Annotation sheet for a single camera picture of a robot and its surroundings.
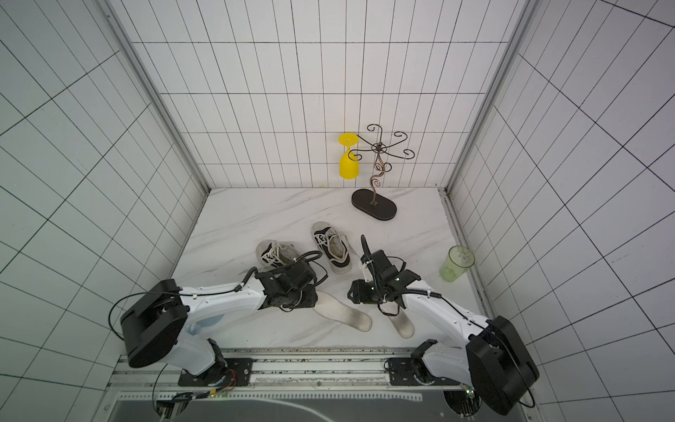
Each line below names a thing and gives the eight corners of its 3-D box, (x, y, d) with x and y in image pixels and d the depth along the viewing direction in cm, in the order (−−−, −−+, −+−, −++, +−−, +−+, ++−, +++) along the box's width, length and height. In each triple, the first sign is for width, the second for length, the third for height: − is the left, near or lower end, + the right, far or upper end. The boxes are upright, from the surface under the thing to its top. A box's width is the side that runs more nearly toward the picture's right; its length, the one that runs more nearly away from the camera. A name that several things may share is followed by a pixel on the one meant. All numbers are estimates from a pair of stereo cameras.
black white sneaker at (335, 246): (335, 279, 94) (335, 268, 87) (310, 232, 107) (308, 220, 100) (359, 267, 97) (360, 255, 90) (332, 223, 110) (331, 211, 104)
